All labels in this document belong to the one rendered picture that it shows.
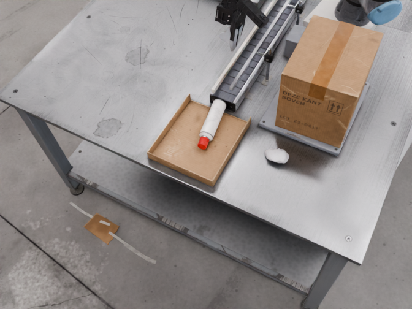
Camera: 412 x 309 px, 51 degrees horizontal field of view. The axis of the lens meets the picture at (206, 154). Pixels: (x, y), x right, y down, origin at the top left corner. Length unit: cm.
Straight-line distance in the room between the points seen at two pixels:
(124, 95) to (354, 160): 90
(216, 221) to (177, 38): 85
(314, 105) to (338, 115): 8
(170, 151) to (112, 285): 94
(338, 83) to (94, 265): 153
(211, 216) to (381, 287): 88
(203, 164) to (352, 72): 57
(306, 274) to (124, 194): 95
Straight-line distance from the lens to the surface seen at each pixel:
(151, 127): 164
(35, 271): 245
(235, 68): 173
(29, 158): 279
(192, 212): 212
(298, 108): 148
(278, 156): 151
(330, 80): 139
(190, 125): 162
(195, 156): 154
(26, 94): 191
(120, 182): 226
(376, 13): 174
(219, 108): 160
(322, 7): 200
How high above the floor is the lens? 213
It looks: 57 degrees down
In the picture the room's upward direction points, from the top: 6 degrees counter-clockwise
